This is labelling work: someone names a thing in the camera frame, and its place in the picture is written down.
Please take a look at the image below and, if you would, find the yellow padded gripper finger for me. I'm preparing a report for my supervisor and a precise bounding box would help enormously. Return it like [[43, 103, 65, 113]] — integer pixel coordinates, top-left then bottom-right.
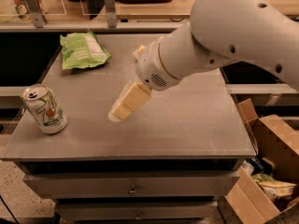
[[108, 82, 151, 122], [133, 45, 146, 60]]

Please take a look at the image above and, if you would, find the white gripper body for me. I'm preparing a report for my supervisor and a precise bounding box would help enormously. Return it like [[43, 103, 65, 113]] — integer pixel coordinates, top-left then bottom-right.
[[135, 37, 180, 91]]

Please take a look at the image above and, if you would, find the white green 7up can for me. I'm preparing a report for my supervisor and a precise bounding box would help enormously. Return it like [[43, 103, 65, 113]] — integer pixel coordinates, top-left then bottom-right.
[[21, 84, 67, 134]]

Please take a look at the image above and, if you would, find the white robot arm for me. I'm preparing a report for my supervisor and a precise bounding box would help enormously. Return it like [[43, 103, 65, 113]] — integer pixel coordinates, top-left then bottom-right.
[[108, 0, 299, 122]]

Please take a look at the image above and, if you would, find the green chip bag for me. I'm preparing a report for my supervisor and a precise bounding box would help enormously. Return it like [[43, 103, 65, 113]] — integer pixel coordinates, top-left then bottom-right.
[[60, 30, 111, 70]]

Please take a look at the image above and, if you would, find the grey upper drawer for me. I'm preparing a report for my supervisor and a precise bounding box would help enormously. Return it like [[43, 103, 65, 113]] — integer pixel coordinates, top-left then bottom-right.
[[23, 172, 239, 199]]

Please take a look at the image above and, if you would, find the grey drawer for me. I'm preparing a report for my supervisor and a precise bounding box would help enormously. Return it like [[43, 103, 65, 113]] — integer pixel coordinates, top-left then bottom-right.
[[55, 202, 218, 221], [23, 172, 239, 199]]

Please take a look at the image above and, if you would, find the grey lower drawer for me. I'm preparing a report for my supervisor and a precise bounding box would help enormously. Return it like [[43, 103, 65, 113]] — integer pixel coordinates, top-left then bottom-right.
[[55, 202, 218, 221]]

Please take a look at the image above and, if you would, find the colourful snack bag behind glass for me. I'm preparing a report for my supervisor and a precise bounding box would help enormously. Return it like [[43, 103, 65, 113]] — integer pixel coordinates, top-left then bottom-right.
[[0, 0, 48, 23]]

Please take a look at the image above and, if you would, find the open cardboard box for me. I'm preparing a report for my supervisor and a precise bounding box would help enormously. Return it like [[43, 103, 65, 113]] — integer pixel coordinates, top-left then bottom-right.
[[225, 99, 299, 224]]

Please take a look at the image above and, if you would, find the snack package in box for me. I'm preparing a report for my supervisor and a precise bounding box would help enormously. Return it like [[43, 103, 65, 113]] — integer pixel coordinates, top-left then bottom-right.
[[251, 174, 296, 203]]

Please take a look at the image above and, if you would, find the middle metal bracket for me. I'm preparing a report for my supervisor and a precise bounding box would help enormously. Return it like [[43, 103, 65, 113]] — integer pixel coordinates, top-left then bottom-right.
[[104, 0, 118, 28]]

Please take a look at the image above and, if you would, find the metal bracket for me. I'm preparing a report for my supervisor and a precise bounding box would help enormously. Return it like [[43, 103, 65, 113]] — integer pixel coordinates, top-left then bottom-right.
[[25, 0, 47, 28], [104, 0, 118, 28]]

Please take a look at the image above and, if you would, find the left metal bracket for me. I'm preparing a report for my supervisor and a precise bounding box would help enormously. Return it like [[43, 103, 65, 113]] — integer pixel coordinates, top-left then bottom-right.
[[25, 0, 47, 28]]

